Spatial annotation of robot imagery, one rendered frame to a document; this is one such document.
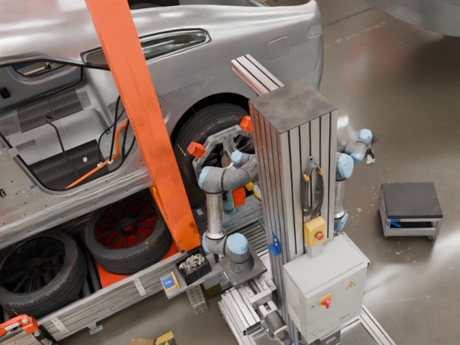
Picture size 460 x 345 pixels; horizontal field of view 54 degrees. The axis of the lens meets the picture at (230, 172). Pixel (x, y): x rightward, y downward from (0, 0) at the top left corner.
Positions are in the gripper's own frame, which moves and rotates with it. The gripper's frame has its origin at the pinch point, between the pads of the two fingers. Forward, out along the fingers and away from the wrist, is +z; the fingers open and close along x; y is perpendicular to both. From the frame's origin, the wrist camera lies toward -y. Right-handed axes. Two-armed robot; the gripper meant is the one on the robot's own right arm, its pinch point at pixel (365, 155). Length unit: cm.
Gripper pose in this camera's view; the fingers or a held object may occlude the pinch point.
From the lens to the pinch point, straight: 307.4
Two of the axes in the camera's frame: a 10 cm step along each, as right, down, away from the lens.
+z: 2.5, 3.5, 9.0
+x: 5.9, 6.8, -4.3
